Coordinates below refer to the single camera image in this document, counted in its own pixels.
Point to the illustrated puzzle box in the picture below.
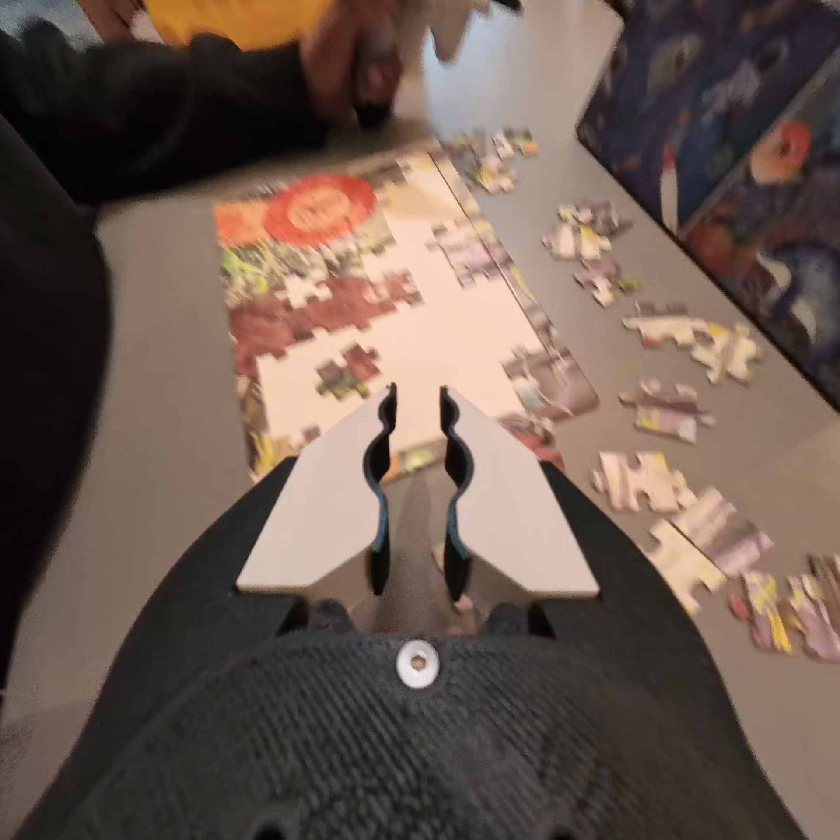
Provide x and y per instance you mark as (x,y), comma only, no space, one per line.
(709,98)

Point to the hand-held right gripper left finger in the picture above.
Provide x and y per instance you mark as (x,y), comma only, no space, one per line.
(315,518)

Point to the jigsaw pieces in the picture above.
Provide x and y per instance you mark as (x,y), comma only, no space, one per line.
(640,482)

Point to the person's black jacket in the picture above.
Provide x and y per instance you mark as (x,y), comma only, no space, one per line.
(46,394)

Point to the yellow cloth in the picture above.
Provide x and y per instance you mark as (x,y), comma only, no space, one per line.
(243,19)

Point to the person's left hand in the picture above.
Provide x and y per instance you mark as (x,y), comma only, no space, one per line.
(331,65)

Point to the brown green puzzle piece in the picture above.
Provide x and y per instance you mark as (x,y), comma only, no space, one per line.
(348,371)

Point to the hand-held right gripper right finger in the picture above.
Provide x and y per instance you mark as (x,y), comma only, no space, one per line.
(525,525)

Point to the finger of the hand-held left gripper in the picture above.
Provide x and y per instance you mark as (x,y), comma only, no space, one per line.
(453,26)

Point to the jigsaw puzzle board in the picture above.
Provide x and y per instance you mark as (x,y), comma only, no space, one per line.
(446,341)

